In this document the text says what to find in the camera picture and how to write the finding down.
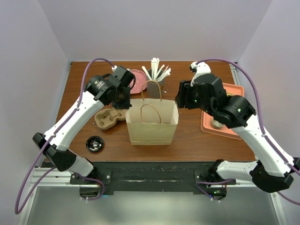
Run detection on black cup lid on table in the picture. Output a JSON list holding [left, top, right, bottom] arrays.
[[86, 136, 105, 153]]

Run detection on grey utensil holder can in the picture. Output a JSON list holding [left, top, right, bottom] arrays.
[[147, 79, 165, 98]]

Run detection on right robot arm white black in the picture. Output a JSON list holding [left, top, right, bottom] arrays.
[[175, 74, 300, 193]]

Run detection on cardboard two-cup carrier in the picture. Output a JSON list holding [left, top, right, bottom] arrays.
[[94, 108, 127, 130]]

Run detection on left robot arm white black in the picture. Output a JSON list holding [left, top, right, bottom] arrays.
[[33, 66, 135, 184]]

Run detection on pink polka dot plate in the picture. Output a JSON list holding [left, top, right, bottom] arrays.
[[130, 69, 147, 94]]

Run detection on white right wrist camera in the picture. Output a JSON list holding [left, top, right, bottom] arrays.
[[189, 61, 211, 87]]

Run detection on orange plastic tray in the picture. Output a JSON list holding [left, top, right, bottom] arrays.
[[201, 83, 244, 140]]

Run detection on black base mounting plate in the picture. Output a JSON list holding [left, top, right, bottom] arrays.
[[70, 161, 236, 196]]

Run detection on beige paper bag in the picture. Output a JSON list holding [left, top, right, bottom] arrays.
[[126, 84, 179, 145]]

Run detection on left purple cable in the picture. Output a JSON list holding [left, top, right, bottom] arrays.
[[14, 58, 117, 215]]

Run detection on white wrapped straws bundle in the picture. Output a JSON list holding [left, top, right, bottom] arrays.
[[142, 58, 171, 82]]

